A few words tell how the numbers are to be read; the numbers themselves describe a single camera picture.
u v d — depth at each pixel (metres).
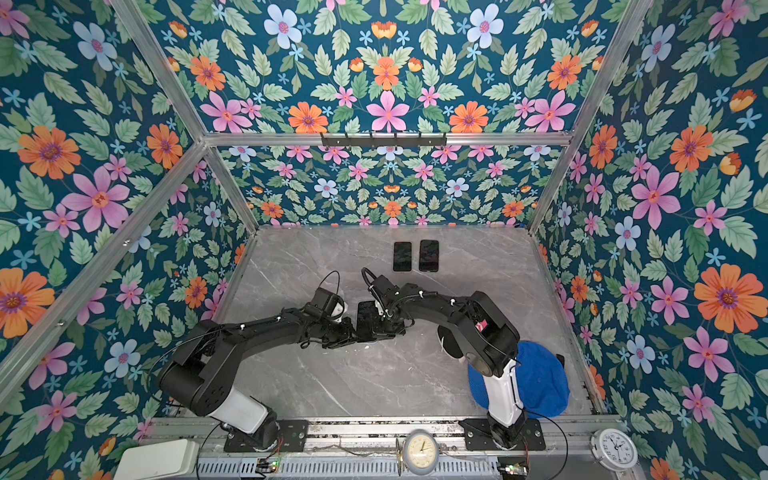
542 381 0.82
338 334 0.80
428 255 1.12
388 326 0.79
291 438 0.73
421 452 0.68
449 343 0.82
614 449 0.69
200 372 0.45
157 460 0.68
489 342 0.51
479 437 0.71
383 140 0.92
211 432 0.73
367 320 0.83
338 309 0.79
